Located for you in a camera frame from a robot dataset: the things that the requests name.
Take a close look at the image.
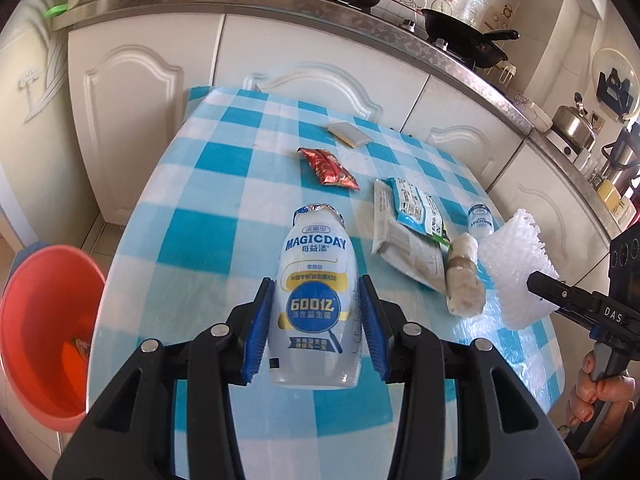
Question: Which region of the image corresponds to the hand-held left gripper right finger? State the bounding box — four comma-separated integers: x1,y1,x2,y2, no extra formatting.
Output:
356,275,577,480

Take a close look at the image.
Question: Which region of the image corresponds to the white foam fruit net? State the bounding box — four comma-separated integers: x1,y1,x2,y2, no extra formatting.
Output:
479,208,561,332

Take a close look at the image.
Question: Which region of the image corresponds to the person's right hand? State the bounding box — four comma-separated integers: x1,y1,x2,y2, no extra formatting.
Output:
565,350,640,427

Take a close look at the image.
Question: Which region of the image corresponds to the white drink bottle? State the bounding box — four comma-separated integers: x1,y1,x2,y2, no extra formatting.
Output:
466,202,497,236
267,202,363,389

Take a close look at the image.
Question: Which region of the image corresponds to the white cabinet door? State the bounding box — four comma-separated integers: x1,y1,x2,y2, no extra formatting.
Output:
210,12,432,133
67,14,226,226
487,140,626,241
400,72,533,196

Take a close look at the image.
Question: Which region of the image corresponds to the lidded steel pot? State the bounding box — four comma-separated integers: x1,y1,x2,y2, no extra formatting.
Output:
552,92,597,143

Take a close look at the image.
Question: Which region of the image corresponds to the black frying pan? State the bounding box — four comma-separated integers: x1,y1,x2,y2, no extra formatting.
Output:
420,7,521,68

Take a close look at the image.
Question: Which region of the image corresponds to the floral white dish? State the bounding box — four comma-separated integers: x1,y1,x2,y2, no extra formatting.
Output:
510,91,553,133

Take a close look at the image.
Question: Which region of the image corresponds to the white fridge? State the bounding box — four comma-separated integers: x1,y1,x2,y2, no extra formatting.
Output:
0,10,101,271

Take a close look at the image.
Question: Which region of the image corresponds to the blue white packet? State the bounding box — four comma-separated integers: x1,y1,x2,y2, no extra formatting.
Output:
387,177,450,247

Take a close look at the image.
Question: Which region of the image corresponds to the steel countertop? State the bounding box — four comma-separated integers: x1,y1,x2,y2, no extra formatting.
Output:
50,0,640,233

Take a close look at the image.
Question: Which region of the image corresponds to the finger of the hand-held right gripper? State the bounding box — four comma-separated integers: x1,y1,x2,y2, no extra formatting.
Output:
526,270,608,313

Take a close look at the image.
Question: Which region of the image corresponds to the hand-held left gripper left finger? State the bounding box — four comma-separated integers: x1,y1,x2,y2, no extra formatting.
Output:
52,276,276,480

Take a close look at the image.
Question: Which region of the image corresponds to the glass pot lid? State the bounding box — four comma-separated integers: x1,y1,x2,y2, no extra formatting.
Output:
590,47,640,123

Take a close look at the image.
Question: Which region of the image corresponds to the orange plastic bucket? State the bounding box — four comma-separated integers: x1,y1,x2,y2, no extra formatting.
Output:
0,244,107,433

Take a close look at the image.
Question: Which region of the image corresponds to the black thermos flask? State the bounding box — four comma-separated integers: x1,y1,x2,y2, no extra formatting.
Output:
600,127,640,181

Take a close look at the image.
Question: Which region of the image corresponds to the white induction cooker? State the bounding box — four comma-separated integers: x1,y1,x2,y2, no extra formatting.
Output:
542,130,588,158

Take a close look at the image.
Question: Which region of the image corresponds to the white printed packet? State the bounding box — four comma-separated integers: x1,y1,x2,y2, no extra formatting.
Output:
371,178,451,293

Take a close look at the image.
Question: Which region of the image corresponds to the yellow container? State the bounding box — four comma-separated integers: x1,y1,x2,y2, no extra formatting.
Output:
597,180,636,216

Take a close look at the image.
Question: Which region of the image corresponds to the beige banded roll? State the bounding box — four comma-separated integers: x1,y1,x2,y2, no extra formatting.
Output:
444,232,487,317

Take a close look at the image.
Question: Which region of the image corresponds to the square sponge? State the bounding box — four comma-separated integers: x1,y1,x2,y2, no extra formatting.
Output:
327,121,373,149

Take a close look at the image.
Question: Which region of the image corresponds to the blue white checked tablecloth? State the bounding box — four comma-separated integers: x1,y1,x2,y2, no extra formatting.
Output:
107,85,567,480

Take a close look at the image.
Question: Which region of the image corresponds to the red foil packet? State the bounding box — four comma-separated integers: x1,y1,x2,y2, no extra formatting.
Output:
296,146,362,192

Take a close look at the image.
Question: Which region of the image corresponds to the gas stove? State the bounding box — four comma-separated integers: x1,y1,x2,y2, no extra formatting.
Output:
295,0,501,81

